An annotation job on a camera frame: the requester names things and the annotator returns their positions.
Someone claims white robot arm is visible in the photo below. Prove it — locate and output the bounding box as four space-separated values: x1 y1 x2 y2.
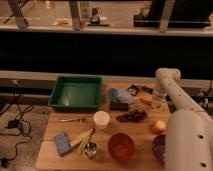
153 68 213 171

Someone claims white paper cup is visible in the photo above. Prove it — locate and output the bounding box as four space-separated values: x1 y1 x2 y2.
93 111 110 130

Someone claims small metal cup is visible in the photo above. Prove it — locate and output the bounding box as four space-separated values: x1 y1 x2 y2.
84 142 97 159

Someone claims yellow orange apple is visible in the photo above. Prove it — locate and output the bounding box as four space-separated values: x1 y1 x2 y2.
151 120 166 134

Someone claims dark grape bunch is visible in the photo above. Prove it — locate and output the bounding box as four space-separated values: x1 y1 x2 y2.
116 110 147 123

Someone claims black block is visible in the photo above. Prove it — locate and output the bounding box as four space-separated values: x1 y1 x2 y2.
110 102 129 111

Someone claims blue cloth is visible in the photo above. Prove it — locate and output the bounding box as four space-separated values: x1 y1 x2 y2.
107 88 134 104

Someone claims purple plastic bowl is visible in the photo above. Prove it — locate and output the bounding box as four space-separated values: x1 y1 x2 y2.
152 134 166 165

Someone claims wooden board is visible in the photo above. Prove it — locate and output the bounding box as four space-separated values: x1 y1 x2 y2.
36 83 170 171

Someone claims orange plastic bowl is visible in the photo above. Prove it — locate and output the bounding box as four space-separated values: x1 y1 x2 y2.
108 133 135 163

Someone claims green plastic tray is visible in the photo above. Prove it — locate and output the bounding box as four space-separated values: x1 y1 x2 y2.
48 76 102 111

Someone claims silver fork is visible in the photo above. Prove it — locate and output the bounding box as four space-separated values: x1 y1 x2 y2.
59 117 86 122

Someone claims blue sponge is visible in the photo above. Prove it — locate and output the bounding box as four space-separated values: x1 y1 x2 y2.
54 132 71 157

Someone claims black power cable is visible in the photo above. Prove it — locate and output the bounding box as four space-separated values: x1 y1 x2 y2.
0 93 34 168

